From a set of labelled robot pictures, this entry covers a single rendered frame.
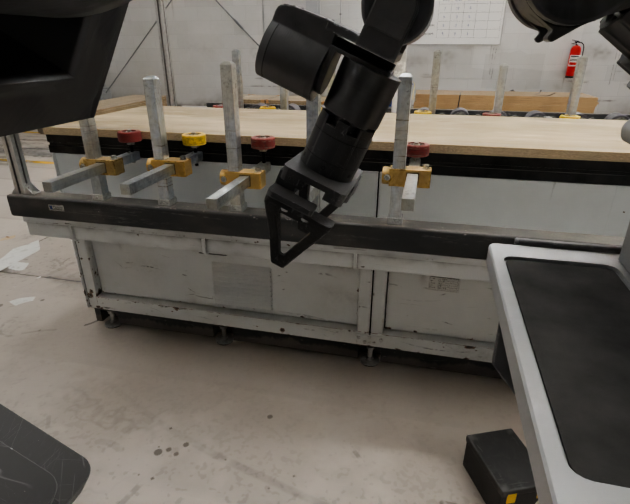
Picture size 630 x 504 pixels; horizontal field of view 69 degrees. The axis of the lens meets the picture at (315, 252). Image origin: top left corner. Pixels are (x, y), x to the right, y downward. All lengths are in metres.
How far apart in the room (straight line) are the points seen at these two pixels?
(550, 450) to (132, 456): 1.55
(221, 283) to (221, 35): 7.59
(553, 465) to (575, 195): 1.46
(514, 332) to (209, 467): 1.39
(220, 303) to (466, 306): 0.98
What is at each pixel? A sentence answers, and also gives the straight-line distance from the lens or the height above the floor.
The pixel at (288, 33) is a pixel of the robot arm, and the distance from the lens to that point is 0.45.
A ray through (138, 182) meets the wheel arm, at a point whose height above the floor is 0.84.
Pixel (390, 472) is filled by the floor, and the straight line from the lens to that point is 1.57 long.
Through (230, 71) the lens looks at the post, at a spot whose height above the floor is 1.12.
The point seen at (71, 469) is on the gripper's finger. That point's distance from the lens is 0.19.
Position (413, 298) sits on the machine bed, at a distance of 1.78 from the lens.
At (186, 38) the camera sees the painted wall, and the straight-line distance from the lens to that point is 9.54.
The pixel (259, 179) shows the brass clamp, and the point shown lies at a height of 0.81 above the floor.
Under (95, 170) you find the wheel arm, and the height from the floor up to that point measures 0.82.
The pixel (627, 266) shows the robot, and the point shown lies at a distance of 0.39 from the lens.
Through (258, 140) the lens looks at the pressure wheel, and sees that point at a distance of 1.55.
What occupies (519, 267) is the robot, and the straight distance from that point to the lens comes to 0.36.
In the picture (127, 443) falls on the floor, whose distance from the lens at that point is 1.74.
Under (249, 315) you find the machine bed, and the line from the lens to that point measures 1.95.
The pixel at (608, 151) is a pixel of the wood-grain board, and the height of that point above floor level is 0.90.
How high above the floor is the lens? 1.19
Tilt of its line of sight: 24 degrees down
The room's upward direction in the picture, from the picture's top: straight up
